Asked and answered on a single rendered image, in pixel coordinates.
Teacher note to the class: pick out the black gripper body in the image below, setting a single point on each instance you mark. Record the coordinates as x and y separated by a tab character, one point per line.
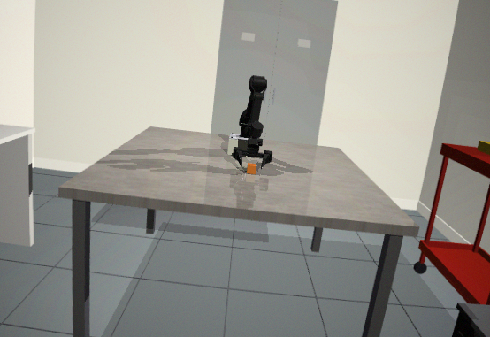
253	152

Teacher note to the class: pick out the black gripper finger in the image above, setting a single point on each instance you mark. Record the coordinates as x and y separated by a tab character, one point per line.
265	160
238	156

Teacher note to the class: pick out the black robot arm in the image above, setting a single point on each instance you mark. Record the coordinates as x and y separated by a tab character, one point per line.
251	128

